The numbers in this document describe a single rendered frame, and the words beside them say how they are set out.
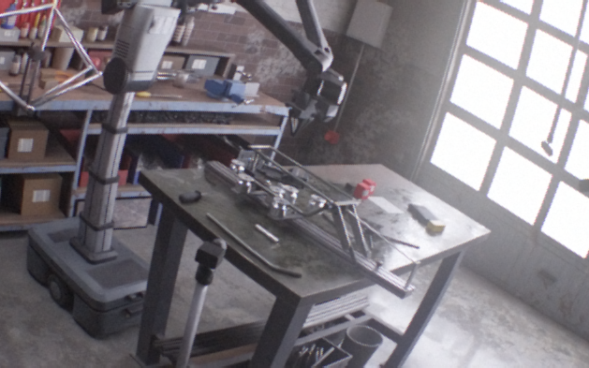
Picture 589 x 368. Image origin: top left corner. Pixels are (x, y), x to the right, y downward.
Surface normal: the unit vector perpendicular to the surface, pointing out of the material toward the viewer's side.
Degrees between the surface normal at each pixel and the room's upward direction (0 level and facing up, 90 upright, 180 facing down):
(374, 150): 90
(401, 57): 90
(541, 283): 90
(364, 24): 90
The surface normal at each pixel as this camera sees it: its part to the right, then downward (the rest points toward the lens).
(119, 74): -0.49, 0.11
